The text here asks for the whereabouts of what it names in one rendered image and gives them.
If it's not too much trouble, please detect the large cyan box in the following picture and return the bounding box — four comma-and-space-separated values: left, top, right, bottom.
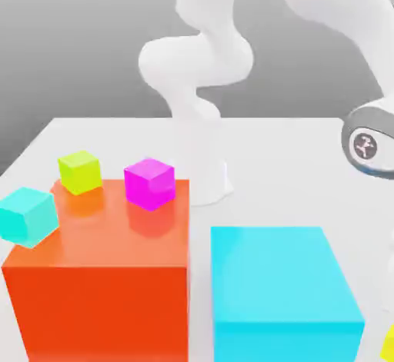
210, 226, 366, 362

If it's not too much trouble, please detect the small magenta cube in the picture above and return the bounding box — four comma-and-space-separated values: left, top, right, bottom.
123, 158, 176, 212

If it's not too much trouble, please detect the large orange box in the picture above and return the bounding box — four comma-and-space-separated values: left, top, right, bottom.
1, 178, 190, 362

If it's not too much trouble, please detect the small lime cube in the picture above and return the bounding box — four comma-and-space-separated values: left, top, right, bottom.
57, 150, 103, 197

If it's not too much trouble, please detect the small yellow cube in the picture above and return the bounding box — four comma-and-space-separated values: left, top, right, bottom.
379, 324, 394, 361

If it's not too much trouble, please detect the small turquoise cube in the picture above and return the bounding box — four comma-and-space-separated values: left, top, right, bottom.
0, 187, 60, 249

